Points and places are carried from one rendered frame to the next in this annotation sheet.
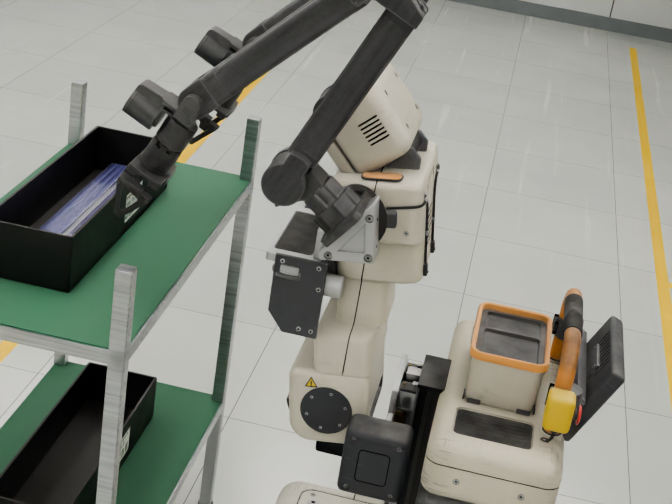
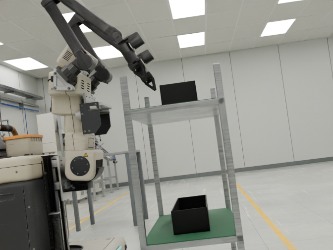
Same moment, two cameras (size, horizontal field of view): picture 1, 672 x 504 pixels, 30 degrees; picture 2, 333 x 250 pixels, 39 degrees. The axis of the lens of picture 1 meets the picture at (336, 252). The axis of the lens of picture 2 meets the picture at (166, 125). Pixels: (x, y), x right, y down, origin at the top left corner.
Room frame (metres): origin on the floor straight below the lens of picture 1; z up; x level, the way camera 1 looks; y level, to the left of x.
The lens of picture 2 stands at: (4.80, 0.30, 0.75)
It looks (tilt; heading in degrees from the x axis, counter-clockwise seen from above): 3 degrees up; 177
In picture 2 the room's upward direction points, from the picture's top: 7 degrees counter-clockwise
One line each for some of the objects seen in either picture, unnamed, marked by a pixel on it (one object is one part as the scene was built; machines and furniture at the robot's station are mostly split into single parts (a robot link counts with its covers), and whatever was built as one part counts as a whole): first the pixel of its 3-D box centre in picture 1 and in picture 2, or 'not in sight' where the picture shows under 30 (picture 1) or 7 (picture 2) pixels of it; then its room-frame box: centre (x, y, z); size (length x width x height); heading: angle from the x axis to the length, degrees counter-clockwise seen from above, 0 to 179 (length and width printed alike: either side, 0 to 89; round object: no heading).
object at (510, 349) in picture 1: (507, 357); (25, 146); (2.19, -0.37, 0.87); 0.23 x 0.15 x 0.11; 173
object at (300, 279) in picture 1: (317, 258); (93, 114); (2.25, 0.03, 0.99); 0.28 x 0.16 x 0.22; 173
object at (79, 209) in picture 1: (83, 213); not in sight; (2.31, 0.52, 0.98); 0.51 x 0.07 x 0.03; 173
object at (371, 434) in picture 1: (349, 422); (81, 173); (2.17, -0.08, 0.68); 0.28 x 0.27 x 0.25; 173
